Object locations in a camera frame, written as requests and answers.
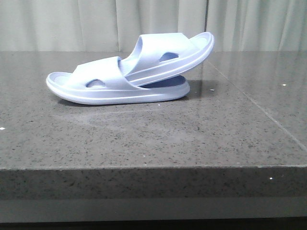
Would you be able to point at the light blue slipper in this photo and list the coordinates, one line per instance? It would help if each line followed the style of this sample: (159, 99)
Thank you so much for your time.
(101, 82)
(157, 57)

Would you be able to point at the beige curtain right panel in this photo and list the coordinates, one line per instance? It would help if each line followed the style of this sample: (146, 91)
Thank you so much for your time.
(258, 25)

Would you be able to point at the beige curtain left panel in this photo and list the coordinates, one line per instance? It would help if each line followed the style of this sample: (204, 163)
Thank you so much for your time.
(94, 25)

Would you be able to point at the beige curtain panel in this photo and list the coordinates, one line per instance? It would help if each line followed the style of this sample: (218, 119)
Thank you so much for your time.
(94, 25)
(258, 25)

